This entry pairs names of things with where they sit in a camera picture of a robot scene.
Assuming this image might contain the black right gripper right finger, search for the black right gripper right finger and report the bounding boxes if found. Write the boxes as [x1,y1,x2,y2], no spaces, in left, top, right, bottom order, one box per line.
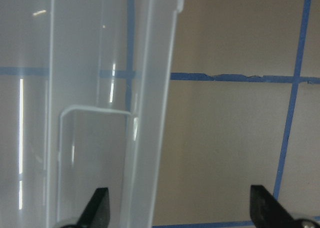
[250,185,300,228]

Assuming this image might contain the clear plastic box lid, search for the clear plastic box lid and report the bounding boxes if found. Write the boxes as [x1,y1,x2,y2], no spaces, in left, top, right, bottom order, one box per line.
[0,0,185,227]

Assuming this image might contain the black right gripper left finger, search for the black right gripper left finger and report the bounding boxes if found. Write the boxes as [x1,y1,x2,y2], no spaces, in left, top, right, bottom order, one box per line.
[76,187,111,228]

